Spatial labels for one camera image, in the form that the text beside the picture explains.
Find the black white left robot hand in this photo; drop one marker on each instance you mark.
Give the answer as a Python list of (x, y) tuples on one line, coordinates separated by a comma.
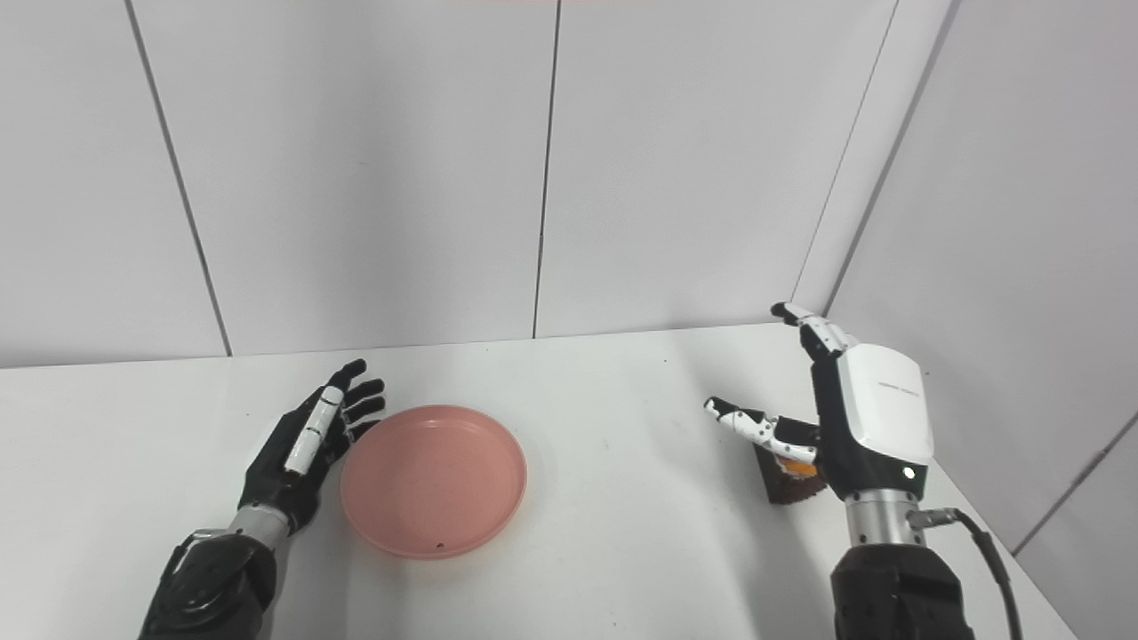
[(284, 471)]

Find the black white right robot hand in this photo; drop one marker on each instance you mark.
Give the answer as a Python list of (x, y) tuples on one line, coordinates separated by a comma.
[(876, 418)]

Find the chocolate cake slice with fruit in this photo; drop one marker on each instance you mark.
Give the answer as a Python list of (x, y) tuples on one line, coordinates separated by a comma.
[(787, 484)]

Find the pink round plate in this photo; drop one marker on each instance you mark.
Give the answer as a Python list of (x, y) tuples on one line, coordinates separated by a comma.
[(433, 480)]

